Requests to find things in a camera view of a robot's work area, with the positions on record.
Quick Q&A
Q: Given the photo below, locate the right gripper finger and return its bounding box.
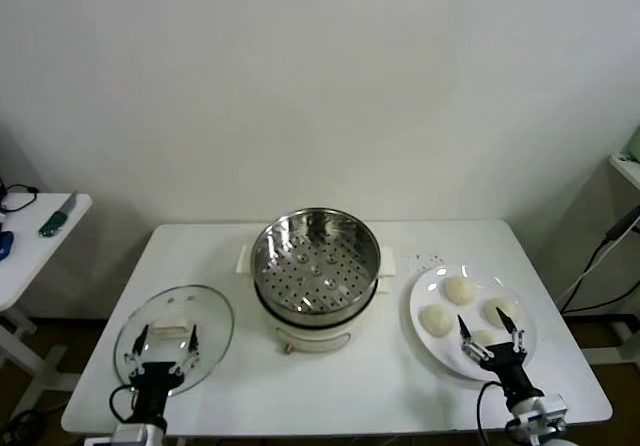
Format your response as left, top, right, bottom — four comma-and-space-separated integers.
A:
456, 314, 494, 363
495, 307, 527, 356

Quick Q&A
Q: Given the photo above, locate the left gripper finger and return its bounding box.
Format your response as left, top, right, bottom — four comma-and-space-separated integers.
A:
123, 323, 151, 380
175, 322, 201, 373

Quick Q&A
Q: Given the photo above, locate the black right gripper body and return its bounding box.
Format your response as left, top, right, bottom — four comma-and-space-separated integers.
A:
480, 342, 545, 411

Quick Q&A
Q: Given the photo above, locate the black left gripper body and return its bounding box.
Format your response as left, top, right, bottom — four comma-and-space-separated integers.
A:
130, 361, 184, 425

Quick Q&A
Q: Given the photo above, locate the round glass pot lid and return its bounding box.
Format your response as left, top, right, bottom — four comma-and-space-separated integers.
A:
113, 284, 236, 398

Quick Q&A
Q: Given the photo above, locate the stainless steel steamer basket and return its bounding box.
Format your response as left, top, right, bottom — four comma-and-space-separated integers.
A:
235, 207, 400, 327

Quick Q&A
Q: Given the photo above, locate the large white round plate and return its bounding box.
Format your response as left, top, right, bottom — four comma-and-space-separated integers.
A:
408, 264, 540, 382

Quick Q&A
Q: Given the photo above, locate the white electric cooker pot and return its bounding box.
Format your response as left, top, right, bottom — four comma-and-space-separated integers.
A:
253, 275, 394, 356

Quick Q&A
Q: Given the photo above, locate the white side table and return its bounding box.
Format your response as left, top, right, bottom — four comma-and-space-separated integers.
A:
0, 191, 94, 417

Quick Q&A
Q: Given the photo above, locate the black power adapter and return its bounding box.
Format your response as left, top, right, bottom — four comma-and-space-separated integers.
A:
605, 210, 640, 242

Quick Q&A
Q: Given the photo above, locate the white shelf board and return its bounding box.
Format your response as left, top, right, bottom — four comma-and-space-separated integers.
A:
608, 154, 640, 190

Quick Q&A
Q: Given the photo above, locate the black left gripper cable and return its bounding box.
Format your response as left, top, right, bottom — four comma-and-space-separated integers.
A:
109, 384, 141, 425

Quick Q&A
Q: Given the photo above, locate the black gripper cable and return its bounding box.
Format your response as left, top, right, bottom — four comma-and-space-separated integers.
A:
474, 380, 506, 446
109, 384, 141, 425

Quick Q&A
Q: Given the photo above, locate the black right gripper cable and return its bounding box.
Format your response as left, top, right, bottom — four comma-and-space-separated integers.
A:
474, 380, 506, 446

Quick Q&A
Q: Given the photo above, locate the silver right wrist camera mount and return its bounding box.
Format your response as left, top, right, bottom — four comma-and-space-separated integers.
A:
537, 393, 570, 425

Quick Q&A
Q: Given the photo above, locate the white wall cable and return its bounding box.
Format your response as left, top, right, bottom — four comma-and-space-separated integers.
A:
555, 235, 626, 305

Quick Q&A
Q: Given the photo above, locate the black wall cable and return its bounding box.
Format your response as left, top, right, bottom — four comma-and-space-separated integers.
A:
558, 235, 640, 315

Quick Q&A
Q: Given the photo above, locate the black floor cable bundle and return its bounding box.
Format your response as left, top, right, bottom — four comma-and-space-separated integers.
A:
0, 405, 49, 446

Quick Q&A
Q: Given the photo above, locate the green handled knife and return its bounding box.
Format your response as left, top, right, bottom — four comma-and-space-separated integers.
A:
38, 190, 79, 238

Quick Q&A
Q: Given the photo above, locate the thin black looped cable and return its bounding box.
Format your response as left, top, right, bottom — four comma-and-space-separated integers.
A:
0, 175, 40, 215

